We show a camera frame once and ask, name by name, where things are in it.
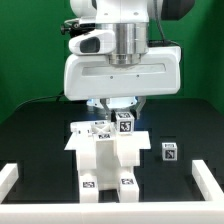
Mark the rear camera on stand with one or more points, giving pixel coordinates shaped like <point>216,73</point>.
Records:
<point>77,27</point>

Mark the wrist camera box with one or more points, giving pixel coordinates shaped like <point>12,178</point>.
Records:
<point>94,42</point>

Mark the white U-shaped fence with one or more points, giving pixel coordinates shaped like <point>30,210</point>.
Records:
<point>208,211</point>

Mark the white tag cube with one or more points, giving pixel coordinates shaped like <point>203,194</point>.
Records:
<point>169,151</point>
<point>124,122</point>

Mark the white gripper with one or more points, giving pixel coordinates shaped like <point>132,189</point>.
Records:
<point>92,77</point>

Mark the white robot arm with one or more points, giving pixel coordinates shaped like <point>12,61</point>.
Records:
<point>112,57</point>

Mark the white chair seat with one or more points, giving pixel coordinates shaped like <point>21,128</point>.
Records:
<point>109,163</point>

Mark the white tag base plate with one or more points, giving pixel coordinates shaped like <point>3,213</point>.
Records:
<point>139,139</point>

